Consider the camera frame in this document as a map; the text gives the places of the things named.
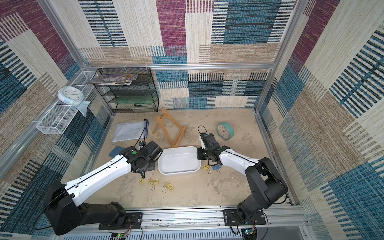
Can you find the clear zip document pouch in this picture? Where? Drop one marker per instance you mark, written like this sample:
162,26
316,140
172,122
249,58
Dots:
131,131

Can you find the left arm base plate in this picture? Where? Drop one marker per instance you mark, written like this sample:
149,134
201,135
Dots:
124,222

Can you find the white round wall clock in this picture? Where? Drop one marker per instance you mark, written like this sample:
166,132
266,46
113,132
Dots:
70,95

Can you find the small wooden easel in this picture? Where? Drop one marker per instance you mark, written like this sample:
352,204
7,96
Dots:
172,129

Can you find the teal alarm clock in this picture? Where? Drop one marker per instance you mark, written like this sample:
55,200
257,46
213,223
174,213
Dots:
225,131

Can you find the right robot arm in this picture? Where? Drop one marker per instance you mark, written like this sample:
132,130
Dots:
265,182

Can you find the white plastic storage box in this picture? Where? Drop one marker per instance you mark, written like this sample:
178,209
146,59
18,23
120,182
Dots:
179,161

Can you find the blue binder clip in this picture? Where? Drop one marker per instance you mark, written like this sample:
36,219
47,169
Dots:
217,168

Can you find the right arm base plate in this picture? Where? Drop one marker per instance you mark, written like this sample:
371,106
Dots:
233,217

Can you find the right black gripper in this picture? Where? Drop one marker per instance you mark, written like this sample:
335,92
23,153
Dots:
208,154

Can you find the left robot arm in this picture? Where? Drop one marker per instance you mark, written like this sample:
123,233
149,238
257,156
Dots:
65,204

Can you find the blue square cloth pad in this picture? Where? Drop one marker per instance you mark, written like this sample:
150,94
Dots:
116,151

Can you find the magazine on shelf top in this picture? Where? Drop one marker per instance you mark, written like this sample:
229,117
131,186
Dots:
113,80

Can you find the black wire mesh shelf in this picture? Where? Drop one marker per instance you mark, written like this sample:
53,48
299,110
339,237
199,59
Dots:
141,96

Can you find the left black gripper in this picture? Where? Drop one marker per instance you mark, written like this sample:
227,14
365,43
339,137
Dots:
153,166

